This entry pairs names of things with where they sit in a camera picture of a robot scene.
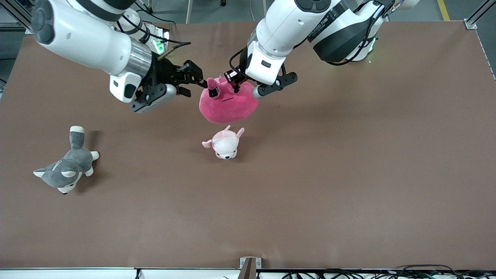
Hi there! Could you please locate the aluminium frame profile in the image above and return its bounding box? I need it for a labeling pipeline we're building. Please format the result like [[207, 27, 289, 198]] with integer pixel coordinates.
[[465, 0, 496, 30], [0, 0, 34, 34]]

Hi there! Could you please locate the light pink plush puppy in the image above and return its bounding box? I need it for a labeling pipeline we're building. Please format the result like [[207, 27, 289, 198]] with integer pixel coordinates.
[[201, 125, 245, 160]]

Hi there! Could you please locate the hot pink round plush toy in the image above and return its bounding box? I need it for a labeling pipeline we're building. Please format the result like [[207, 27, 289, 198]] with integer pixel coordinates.
[[199, 76, 259, 124]]

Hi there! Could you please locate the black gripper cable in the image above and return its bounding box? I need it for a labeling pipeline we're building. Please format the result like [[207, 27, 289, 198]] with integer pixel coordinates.
[[229, 47, 249, 80], [118, 15, 191, 60]]

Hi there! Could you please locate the grey white husky plush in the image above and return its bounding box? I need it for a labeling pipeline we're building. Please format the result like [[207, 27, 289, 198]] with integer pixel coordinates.
[[33, 126, 100, 195]]

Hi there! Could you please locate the black right arm base cable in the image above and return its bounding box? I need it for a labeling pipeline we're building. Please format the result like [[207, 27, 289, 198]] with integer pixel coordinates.
[[134, 0, 177, 28]]

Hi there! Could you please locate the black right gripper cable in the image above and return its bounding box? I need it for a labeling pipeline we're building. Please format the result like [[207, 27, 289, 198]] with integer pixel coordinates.
[[118, 15, 191, 60]]

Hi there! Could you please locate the metal table edge bracket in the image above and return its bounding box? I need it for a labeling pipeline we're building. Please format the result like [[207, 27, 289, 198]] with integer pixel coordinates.
[[239, 257, 262, 279]]

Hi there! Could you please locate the white table edge rail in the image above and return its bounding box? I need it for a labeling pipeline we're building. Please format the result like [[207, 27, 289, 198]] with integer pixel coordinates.
[[0, 267, 241, 279]]

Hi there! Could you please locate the black cable bundle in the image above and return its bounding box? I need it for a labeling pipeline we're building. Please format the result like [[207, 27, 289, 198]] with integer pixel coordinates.
[[281, 265, 496, 279]]

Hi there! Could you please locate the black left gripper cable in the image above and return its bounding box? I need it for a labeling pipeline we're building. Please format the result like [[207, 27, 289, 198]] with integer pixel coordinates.
[[229, 47, 249, 80]]

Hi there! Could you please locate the brown table cover sheet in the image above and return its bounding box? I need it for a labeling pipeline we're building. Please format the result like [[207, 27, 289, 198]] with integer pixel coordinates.
[[0, 20, 496, 270]]

